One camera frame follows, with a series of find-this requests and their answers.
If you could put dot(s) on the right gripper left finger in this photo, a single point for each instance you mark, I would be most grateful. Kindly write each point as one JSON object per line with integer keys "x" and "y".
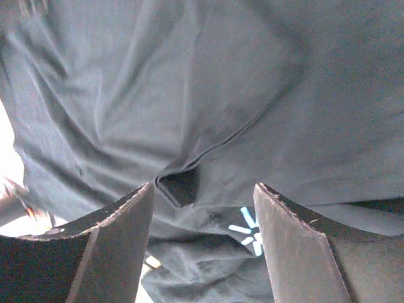
{"x": 96, "y": 258}

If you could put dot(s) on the black t-shirt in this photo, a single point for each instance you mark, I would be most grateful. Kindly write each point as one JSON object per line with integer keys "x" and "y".
{"x": 206, "y": 99}

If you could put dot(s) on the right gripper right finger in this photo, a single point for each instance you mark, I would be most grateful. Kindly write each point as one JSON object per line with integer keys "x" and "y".
{"x": 312, "y": 258}

